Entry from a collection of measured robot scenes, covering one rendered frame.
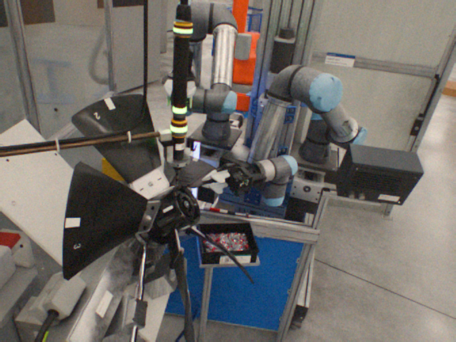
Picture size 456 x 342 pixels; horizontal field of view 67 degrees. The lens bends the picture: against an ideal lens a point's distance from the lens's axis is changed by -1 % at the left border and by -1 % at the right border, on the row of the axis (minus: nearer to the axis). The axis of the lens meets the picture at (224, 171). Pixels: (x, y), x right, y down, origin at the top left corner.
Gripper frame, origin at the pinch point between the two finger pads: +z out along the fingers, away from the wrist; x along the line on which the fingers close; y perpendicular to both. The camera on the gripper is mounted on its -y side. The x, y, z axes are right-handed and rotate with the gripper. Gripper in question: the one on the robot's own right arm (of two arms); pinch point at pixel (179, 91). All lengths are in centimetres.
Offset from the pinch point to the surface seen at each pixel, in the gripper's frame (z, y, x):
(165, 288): 13, 56, 2
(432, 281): -77, 150, -182
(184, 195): 6.3, 26.9, -2.8
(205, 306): -17, 103, -14
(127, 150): 0.5, 17.0, 13.0
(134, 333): 37, 43, 7
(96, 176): 24.2, 10.7, 14.9
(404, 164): -20, 27, -81
